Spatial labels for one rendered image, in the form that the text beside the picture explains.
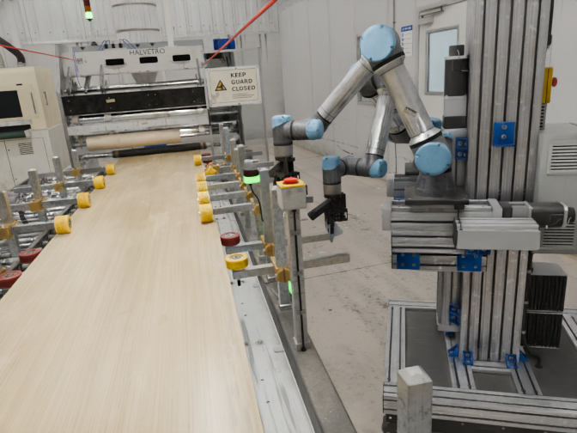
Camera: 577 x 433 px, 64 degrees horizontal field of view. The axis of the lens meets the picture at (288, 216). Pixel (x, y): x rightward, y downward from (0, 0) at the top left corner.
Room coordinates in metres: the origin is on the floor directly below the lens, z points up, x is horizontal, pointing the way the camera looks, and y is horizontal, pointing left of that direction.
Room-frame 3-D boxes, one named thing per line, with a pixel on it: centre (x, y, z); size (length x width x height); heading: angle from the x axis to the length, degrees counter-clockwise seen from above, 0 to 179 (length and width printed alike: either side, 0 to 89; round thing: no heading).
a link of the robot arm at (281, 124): (1.78, 0.00, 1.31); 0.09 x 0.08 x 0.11; 69
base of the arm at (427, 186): (1.71, -0.57, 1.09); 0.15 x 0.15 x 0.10
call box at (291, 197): (1.25, -0.01, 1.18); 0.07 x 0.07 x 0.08; 11
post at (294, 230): (1.25, -0.01, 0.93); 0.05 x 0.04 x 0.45; 11
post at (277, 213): (1.51, 0.04, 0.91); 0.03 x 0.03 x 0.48; 11
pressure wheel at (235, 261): (1.52, 0.19, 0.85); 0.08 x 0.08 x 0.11
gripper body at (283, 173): (1.77, 0.00, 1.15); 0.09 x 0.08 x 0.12; 31
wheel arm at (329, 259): (1.56, 0.00, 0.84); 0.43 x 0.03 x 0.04; 101
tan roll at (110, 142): (4.21, 1.12, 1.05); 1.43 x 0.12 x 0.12; 101
